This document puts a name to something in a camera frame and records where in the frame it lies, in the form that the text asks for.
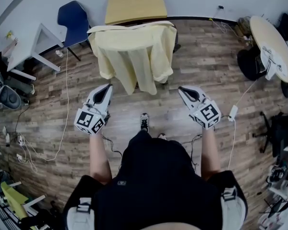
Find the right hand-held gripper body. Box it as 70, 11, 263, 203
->
188, 97, 222, 131

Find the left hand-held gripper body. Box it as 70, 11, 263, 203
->
73, 99, 111, 136

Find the pale yellow garment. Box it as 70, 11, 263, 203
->
86, 21, 178, 96

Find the black office chair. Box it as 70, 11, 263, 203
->
134, 20, 182, 90

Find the person's left forearm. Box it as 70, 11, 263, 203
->
89, 132, 112, 184

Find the person's right forearm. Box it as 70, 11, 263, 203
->
201, 128, 222, 181

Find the black swivel chair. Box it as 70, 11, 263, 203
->
252, 111, 288, 158

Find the blue plastic chair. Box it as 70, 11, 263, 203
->
57, 0, 93, 62

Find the white power adapter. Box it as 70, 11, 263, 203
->
228, 104, 239, 123

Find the person's left shoe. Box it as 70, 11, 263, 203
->
140, 113, 150, 133

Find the black round stool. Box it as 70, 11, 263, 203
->
237, 46, 267, 81

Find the white printed bag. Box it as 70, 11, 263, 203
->
260, 44, 284, 81

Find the brown woven basket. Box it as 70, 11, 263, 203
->
237, 17, 253, 37

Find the white table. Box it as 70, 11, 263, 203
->
4, 23, 64, 81

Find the person's black shirt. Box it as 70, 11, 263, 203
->
62, 130, 249, 230

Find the round wooden table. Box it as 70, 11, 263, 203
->
249, 15, 288, 83

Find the black and white gadget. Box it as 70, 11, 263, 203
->
266, 165, 288, 184

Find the yellow wooden square table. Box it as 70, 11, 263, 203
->
104, 0, 168, 26

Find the lime green sheet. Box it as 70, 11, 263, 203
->
0, 181, 30, 221

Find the long white cable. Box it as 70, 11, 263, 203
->
26, 46, 71, 162

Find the black floor cable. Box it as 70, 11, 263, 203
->
102, 133, 123, 170
191, 133, 204, 172

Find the white shoulder strap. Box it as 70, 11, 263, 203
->
66, 197, 96, 230
220, 185, 247, 230

